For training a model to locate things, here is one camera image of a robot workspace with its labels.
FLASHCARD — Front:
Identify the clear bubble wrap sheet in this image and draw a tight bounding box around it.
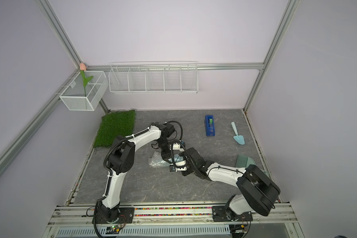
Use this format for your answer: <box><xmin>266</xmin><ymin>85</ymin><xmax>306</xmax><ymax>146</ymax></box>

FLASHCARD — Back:
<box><xmin>148</xmin><ymin>152</ymin><xmax>171</xmax><ymax>168</ymax></box>

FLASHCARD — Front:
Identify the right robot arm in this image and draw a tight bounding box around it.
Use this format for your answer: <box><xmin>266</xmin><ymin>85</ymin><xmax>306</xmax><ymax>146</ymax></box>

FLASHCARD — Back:
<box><xmin>176</xmin><ymin>148</ymin><xmax>281</xmax><ymax>222</ymax></box>

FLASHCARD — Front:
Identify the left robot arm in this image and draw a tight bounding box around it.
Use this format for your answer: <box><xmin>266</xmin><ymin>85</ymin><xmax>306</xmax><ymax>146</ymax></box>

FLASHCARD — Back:
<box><xmin>93</xmin><ymin>121</ymin><xmax>176</xmax><ymax>223</ymax></box>

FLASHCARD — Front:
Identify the blue tape dispenser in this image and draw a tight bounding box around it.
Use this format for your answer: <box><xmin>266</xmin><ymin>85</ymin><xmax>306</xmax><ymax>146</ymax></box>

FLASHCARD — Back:
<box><xmin>204</xmin><ymin>115</ymin><xmax>215</xmax><ymax>136</ymax></box>

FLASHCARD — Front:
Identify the green artificial grass mat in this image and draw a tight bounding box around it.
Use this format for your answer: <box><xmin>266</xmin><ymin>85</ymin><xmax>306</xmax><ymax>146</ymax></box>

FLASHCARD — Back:
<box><xmin>93</xmin><ymin>110</ymin><xmax>136</xmax><ymax>148</ymax></box>

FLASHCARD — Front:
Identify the teal plastic dustpan brush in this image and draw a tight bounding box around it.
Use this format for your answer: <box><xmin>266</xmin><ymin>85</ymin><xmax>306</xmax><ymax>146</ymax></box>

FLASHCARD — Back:
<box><xmin>235</xmin><ymin>154</ymin><xmax>256</xmax><ymax>168</ymax></box>

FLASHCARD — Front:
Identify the teal plastic trowel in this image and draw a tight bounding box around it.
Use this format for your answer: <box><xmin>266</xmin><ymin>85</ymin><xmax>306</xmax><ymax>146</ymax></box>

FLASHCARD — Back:
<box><xmin>231</xmin><ymin>122</ymin><xmax>245</xmax><ymax>145</ymax></box>

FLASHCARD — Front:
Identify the white vent grille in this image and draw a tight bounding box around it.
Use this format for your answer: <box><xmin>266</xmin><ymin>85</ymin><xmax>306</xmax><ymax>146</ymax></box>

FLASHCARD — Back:
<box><xmin>54</xmin><ymin>225</ymin><xmax>232</xmax><ymax>238</ymax></box>

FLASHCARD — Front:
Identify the white mesh box basket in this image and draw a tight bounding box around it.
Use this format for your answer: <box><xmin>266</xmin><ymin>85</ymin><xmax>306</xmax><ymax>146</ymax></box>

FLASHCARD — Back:
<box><xmin>60</xmin><ymin>71</ymin><xmax>109</xmax><ymax>112</ymax></box>

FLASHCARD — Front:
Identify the pink artificial tulip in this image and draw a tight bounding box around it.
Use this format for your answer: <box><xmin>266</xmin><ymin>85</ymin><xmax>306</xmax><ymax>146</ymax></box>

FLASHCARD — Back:
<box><xmin>79</xmin><ymin>62</ymin><xmax>93</xmax><ymax>96</ymax></box>

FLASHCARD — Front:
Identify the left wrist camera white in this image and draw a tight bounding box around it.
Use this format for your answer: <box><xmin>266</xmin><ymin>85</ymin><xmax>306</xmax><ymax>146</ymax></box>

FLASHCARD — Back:
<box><xmin>171</xmin><ymin>142</ymin><xmax>184</xmax><ymax>152</ymax></box>

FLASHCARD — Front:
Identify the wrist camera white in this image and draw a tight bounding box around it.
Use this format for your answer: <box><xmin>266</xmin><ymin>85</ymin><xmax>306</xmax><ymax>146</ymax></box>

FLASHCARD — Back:
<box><xmin>171</xmin><ymin>142</ymin><xmax>184</xmax><ymax>152</ymax></box>
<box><xmin>169</xmin><ymin>161</ymin><xmax>187</xmax><ymax>172</ymax></box>

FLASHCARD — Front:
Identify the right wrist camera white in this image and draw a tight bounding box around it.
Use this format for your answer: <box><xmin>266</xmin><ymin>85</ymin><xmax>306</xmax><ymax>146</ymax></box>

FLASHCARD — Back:
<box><xmin>169</xmin><ymin>161</ymin><xmax>187</xmax><ymax>172</ymax></box>

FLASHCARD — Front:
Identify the white wire wall basket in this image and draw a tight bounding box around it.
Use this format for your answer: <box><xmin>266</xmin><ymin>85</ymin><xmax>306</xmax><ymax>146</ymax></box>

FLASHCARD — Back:
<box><xmin>109</xmin><ymin>61</ymin><xmax>199</xmax><ymax>94</ymax></box>

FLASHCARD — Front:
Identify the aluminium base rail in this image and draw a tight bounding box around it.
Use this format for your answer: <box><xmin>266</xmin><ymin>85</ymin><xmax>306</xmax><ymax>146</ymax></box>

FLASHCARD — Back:
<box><xmin>47</xmin><ymin>202</ymin><xmax>298</xmax><ymax>227</ymax></box>

